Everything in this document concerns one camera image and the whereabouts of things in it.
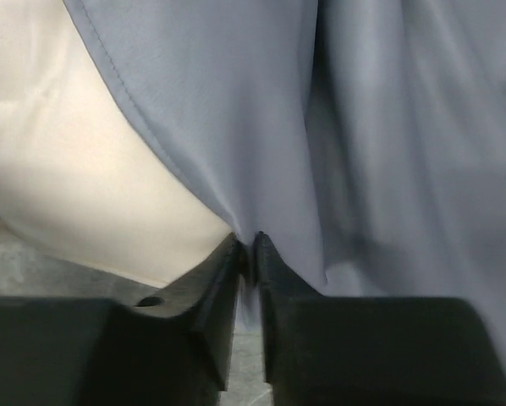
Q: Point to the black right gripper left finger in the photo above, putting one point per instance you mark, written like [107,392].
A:
[172,348]

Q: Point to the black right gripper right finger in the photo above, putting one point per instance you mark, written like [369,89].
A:
[321,350]

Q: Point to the cream pillow with bear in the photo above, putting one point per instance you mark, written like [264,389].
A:
[76,180]

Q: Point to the grey pillowcase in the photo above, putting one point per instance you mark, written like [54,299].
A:
[366,138]

